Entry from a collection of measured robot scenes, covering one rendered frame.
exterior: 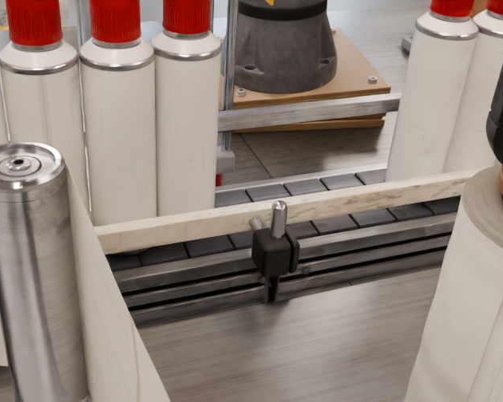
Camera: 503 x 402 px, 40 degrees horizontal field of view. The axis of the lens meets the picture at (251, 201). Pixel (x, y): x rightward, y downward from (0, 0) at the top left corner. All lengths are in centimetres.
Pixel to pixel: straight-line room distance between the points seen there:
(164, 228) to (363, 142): 38
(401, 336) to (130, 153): 23
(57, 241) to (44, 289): 2
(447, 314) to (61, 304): 18
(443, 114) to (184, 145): 23
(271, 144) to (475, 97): 28
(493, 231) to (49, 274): 19
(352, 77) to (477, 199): 59
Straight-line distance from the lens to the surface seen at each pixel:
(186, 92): 50
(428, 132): 62
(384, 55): 113
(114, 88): 47
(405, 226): 62
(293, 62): 83
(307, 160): 79
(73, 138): 50
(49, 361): 35
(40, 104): 48
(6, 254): 31
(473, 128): 64
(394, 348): 49
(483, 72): 62
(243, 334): 48
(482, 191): 31
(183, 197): 54
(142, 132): 50
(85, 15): 62
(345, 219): 61
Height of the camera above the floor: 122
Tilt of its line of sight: 33 degrees down
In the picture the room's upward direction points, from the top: 4 degrees clockwise
